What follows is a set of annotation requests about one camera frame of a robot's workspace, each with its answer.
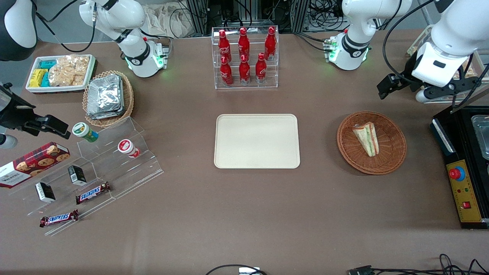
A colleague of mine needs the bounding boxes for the stack of silver foil packs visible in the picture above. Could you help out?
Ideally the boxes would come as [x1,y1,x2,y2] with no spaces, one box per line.
[86,74,126,120]

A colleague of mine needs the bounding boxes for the bundle of background cables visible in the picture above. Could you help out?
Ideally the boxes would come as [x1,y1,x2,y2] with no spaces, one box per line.
[309,0,346,32]

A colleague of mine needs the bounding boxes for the green lidded snack cup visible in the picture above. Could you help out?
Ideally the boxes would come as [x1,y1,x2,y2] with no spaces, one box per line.
[72,122,99,143]

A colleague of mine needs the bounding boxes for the black looped table cable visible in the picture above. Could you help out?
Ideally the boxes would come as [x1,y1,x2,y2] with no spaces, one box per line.
[206,264,269,275]

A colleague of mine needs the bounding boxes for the white wire rack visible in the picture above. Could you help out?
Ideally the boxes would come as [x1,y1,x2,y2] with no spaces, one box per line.
[406,24,489,105]

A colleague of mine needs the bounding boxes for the oval wicker basket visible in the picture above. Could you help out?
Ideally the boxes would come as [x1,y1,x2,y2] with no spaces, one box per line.
[82,70,134,128]

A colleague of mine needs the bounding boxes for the round brown wicker basket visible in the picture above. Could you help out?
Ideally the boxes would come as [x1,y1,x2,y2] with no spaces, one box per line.
[337,111,408,176]

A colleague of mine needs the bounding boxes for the brown Snickers bar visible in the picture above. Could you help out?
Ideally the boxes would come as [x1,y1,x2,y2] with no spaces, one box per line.
[75,182,112,205]
[39,209,79,228]

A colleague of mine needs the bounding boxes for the left arm gripper black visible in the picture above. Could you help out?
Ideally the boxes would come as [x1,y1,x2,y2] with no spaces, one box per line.
[377,50,483,100]

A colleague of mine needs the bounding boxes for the beige crumpled cloth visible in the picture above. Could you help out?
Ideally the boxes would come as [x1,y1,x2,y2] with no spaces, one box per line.
[144,3,196,39]

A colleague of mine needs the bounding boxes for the aluminium frame post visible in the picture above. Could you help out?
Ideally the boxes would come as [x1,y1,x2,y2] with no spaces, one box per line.
[290,0,311,34]
[186,0,209,36]

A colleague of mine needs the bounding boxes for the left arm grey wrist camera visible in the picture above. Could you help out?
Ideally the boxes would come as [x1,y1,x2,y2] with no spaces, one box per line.
[415,89,434,104]

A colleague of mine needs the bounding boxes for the clear acrylic bottle rack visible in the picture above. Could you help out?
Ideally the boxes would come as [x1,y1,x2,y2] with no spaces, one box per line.
[211,26,280,90]

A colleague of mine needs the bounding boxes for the beige plastic tray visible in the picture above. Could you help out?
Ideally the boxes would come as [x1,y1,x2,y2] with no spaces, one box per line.
[214,113,301,170]

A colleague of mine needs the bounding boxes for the clear bag of crackers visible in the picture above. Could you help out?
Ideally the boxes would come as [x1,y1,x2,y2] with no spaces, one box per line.
[49,54,91,87]

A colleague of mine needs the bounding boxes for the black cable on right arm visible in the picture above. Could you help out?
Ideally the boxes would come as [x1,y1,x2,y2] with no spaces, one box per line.
[34,0,97,53]

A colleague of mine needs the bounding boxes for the black control box yellow panel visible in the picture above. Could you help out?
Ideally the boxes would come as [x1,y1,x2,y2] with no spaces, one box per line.
[430,106,489,230]

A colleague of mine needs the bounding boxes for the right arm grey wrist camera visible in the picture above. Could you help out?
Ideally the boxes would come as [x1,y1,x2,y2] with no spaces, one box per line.
[0,133,18,150]

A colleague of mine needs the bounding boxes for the tangled black cables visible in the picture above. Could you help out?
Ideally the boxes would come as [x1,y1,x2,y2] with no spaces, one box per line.
[372,253,489,275]

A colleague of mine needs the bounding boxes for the right arm gripper black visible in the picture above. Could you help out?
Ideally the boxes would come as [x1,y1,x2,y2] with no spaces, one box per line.
[0,82,72,139]

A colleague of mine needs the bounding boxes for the clear plastic container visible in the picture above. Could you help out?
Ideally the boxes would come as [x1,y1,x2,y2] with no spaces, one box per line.
[471,114,489,161]

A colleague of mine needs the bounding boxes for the clear acrylic stepped display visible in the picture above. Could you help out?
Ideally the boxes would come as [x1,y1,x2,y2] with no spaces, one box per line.
[7,116,164,236]

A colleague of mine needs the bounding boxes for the triangular sandwich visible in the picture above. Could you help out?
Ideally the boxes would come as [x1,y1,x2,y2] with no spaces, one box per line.
[351,121,380,158]

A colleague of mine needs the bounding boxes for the red lidded snack cup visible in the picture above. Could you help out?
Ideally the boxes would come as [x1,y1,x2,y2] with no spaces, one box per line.
[117,139,141,159]

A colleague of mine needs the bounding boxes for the small black box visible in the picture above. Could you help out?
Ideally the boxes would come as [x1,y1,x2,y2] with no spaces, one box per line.
[35,182,56,203]
[68,165,87,186]

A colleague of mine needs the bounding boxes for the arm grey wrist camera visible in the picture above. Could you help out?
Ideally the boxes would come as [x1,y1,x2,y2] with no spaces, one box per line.
[415,89,434,104]
[0,133,18,150]

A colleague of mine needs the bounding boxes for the red cola bottle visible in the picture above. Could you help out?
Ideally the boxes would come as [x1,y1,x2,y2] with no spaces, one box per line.
[238,27,250,61]
[220,56,233,87]
[264,26,277,61]
[255,52,267,84]
[239,54,251,86]
[218,29,231,63]

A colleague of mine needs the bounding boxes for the yellow snack packet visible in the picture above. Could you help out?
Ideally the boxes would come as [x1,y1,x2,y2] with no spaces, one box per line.
[29,68,49,88]

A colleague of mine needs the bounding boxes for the white rectangular snack tray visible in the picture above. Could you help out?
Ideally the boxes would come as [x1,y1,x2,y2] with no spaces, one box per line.
[25,54,96,94]

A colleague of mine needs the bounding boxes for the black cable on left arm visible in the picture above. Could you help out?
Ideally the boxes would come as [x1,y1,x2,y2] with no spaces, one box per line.
[382,0,438,83]

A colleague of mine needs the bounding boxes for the black cable connector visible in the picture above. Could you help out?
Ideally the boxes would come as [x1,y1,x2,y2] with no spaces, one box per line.
[348,265,376,275]

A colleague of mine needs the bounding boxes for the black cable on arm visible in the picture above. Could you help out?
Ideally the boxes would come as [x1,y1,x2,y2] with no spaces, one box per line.
[382,0,438,83]
[34,0,97,53]

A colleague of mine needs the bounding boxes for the red tartan cookie box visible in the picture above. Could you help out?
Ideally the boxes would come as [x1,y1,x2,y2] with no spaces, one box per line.
[0,142,71,189]

